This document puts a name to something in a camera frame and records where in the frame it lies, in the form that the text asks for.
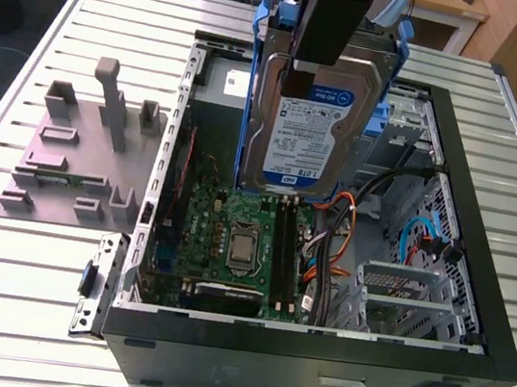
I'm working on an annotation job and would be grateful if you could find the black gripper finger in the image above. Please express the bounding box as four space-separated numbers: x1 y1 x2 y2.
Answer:
280 0 375 107

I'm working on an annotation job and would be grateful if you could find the hard disk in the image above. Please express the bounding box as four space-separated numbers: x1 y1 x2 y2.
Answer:
229 0 416 214

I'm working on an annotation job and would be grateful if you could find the power wire black connector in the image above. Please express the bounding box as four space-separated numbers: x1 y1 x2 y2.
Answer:
416 231 467 269

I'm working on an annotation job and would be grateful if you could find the metal disk bay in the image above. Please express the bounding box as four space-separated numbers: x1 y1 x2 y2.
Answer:
347 258 490 352

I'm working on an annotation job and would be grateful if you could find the blue plastic drive latch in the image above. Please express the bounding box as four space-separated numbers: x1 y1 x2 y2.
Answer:
363 97 393 140

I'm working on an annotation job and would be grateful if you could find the metal drive cage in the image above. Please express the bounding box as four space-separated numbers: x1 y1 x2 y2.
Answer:
334 78 454 216

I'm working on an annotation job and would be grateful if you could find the grey power supply unit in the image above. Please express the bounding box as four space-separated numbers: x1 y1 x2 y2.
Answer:
177 52 256 190

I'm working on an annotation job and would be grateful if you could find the CPU socket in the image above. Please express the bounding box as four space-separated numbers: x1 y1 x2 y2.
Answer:
220 218 266 278

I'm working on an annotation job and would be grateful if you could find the black RAM slot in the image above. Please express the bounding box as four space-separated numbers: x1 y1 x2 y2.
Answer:
274 195 313 315
262 193 298 313

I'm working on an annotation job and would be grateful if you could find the silver CPU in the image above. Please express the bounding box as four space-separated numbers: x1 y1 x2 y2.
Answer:
227 232 258 265

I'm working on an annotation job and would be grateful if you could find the green motherboard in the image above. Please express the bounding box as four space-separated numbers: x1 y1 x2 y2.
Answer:
134 172 331 329

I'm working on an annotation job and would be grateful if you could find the blue expansion slot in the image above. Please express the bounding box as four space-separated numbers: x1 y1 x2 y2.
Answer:
153 239 180 275

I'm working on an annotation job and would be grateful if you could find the grey parts rack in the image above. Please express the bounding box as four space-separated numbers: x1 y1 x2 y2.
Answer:
0 44 180 241

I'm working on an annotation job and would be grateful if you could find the black graphics card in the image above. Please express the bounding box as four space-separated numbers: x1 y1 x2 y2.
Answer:
177 276 268 321

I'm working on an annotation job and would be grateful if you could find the green RAM stick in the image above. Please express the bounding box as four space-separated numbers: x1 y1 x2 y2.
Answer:
34 168 90 188

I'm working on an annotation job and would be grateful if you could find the black PC case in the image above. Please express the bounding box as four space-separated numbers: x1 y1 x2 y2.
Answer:
92 20 517 387

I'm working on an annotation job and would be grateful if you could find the orange wire bundle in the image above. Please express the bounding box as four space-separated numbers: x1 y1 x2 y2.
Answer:
300 187 366 291

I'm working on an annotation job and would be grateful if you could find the thin red wire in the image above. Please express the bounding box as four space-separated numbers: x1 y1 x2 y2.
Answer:
163 122 200 230

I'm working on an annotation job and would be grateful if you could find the blue data wire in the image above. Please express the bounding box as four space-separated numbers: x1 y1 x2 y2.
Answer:
396 215 440 269

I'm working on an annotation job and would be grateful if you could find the metal card retention bracket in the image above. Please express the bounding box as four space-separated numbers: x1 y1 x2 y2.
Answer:
66 227 133 344

